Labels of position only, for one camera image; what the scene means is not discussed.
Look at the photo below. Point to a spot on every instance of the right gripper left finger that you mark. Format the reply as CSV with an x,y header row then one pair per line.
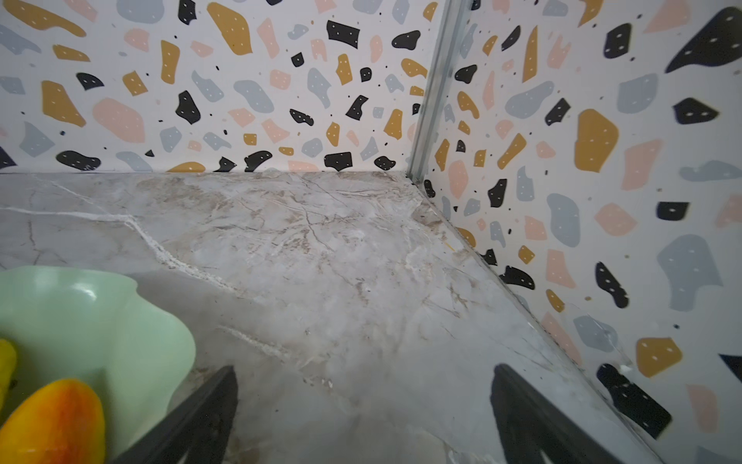
x,y
197,431

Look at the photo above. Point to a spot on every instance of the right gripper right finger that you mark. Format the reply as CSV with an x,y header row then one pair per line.
x,y
533,430

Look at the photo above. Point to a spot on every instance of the orange green fake mango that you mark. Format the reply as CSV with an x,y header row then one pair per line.
x,y
60,423

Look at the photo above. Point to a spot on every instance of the yellow fake lemon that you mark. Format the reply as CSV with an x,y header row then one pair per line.
x,y
8,364

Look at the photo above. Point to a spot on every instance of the green scalloped fruit bowl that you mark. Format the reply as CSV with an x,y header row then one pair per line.
x,y
94,326

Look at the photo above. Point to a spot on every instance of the right aluminium corner post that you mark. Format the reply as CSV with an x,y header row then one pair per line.
x,y
455,15

